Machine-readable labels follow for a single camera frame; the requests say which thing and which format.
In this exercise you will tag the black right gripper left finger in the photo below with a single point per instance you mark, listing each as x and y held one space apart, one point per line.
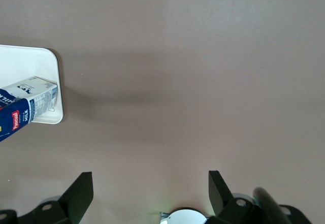
76 201

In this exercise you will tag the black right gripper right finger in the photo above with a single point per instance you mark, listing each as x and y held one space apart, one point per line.
221 203

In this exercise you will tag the blue white milk carton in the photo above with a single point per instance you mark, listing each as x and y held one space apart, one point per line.
25 102

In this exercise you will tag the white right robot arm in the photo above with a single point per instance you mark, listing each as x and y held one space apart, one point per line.
188 217

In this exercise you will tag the cream plastic tray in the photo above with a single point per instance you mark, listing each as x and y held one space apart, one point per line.
25 61

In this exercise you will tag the brown table mat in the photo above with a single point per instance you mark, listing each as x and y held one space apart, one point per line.
177 56

